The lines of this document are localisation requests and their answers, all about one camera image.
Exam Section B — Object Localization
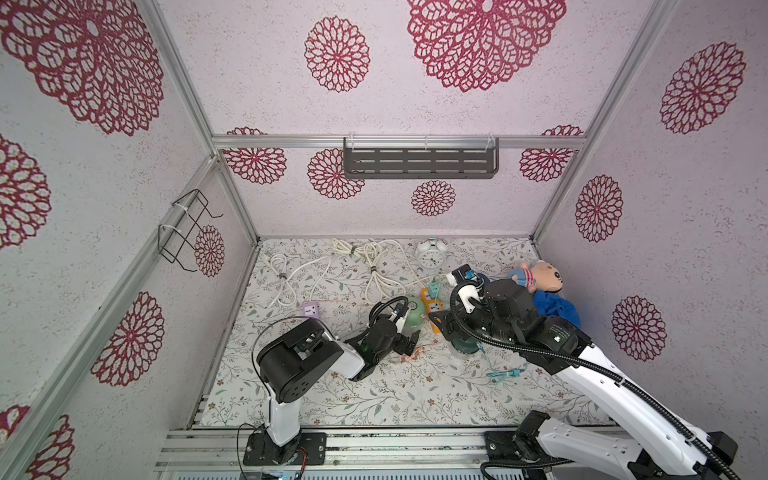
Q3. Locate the teal USB cable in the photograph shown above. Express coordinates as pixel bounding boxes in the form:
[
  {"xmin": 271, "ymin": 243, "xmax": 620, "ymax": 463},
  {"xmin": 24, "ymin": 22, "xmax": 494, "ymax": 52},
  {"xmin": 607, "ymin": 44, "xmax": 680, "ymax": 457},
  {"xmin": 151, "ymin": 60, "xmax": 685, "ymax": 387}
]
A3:
[{"xmin": 482, "ymin": 350, "xmax": 529, "ymax": 384}]

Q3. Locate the teal plug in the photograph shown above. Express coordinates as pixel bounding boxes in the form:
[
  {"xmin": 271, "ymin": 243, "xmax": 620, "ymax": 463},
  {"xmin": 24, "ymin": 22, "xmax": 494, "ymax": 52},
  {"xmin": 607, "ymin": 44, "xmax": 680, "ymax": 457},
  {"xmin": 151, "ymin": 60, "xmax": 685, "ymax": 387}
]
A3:
[{"xmin": 427, "ymin": 281, "xmax": 440, "ymax": 299}]

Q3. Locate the light green meat grinder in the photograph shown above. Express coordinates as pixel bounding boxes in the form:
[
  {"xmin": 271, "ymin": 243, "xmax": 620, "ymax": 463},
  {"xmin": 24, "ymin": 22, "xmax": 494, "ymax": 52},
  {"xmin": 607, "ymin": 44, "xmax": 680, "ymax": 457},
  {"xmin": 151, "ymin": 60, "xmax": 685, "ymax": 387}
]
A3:
[{"xmin": 403, "ymin": 297, "xmax": 427, "ymax": 331}]

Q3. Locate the dark green meat grinder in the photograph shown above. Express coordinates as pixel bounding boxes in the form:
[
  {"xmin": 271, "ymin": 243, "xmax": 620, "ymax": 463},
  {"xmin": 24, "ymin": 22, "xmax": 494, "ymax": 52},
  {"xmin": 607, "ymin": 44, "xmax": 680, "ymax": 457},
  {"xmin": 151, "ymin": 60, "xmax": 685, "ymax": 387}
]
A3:
[{"xmin": 451, "ymin": 337, "xmax": 480, "ymax": 355}]

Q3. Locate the orange power strip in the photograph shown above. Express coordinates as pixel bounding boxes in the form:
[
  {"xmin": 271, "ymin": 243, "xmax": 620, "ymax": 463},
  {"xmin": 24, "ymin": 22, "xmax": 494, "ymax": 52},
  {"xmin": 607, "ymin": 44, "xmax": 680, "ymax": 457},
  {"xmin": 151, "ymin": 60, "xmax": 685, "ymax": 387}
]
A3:
[{"xmin": 421, "ymin": 288, "xmax": 444, "ymax": 334}]

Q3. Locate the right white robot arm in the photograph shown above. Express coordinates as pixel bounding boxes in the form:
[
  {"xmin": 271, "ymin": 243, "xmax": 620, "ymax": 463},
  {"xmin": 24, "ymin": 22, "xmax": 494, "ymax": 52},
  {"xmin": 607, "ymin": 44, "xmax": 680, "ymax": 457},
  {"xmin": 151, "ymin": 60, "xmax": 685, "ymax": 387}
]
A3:
[{"xmin": 434, "ymin": 277, "xmax": 738, "ymax": 479}]

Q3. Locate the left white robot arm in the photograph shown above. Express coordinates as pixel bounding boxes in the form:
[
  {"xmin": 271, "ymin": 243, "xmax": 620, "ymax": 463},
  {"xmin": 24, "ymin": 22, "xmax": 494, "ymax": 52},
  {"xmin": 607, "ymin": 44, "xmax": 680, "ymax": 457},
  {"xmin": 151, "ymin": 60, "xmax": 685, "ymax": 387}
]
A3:
[{"xmin": 242, "ymin": 317, "xmax": 420, "ymax": 467}]

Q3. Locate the blue cloth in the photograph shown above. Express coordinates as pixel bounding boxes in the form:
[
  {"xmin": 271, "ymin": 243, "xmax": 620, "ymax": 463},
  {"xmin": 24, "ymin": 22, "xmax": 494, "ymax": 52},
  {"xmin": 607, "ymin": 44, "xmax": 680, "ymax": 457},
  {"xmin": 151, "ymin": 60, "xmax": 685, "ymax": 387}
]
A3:
[{"xmin": 533, "ymin": 291, "xmax": 581, "ymax": 328}]

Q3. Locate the pig plush toy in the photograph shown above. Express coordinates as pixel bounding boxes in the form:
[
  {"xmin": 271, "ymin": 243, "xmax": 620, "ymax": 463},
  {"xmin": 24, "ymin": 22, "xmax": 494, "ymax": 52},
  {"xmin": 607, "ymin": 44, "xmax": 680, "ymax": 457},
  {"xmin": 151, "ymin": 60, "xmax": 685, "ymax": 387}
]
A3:
[{"xmin": 509, "ymin": 260, "xmax": 564, "ymax": 294}]

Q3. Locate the white twin-bell alarm clock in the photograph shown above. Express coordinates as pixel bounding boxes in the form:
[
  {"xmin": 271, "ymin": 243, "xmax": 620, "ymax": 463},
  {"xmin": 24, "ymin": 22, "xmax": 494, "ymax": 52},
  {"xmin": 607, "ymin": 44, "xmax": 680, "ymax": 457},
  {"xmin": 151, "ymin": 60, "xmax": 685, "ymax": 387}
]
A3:
[{"xmin": 416, "ymin": 238, "xmax": 448, "ymax": 270}]

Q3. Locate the white coiled cord bundle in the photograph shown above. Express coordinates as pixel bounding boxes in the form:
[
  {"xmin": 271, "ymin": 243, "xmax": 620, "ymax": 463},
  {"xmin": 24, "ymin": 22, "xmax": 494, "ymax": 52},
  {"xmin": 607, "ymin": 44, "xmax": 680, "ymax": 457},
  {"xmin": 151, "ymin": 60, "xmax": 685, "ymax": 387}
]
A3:
[{"xmin": 260, "ymin": 239, "xmax": 421, "ymax": 307}]

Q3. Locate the grey wall shelf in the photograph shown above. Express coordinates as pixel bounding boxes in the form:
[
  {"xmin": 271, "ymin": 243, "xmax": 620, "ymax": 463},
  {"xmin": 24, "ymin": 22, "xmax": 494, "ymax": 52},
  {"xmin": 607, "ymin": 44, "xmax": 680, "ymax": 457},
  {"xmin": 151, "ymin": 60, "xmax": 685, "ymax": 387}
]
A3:
[{"xmin": 342, "ymin": 137, "xmax": 499, "ymax": 180}]

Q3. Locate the black wire rack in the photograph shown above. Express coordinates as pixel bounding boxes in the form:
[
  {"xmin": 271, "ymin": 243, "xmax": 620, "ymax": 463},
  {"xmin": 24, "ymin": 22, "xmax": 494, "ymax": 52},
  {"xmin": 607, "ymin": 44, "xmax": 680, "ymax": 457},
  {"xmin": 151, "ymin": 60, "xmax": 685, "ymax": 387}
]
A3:
[{"xmin": 156, "ymin": 189, "xmax": 226, "ymax": 278}]

